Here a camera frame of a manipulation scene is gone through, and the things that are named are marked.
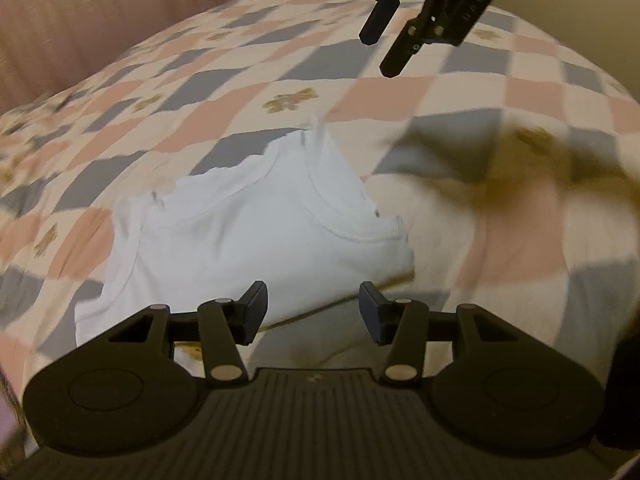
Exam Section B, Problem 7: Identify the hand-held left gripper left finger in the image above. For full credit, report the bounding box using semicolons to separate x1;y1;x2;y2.
80;281;269;387

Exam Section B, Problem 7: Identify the checkered patchwork quilt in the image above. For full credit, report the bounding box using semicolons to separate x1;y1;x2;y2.
0;0;640;411

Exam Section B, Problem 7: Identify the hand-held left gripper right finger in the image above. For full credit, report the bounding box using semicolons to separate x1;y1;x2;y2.
359;281;547;387

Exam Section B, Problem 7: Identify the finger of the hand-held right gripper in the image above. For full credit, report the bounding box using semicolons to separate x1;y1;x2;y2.
358;0;427;45
379;0;452;79

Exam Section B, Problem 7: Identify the white shirt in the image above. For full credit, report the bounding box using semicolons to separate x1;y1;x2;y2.
74;115;417;357

